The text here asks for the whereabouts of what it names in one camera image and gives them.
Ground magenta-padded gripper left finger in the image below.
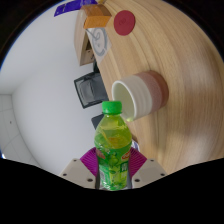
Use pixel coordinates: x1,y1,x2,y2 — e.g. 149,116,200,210
57,147,101,190

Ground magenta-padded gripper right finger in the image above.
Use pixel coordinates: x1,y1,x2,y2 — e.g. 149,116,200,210
125,146,168,190

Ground green drink bottle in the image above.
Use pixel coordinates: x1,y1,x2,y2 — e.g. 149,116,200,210
93,100,133,191

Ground white and brown mug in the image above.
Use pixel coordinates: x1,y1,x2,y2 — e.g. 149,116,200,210
111,70,169,122

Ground mesh office chair with grey jacket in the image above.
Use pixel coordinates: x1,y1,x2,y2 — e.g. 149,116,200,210
73,61,109,109

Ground wooden side desk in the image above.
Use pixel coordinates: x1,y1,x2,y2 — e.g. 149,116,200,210
73,9,98,67

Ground flat round red coaster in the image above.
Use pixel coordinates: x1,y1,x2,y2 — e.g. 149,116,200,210
113,9,137,37

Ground orange box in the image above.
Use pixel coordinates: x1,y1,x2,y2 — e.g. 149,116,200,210
79,3,113,30

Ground purple package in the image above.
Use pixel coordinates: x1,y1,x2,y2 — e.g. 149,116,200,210
53,0,83,18

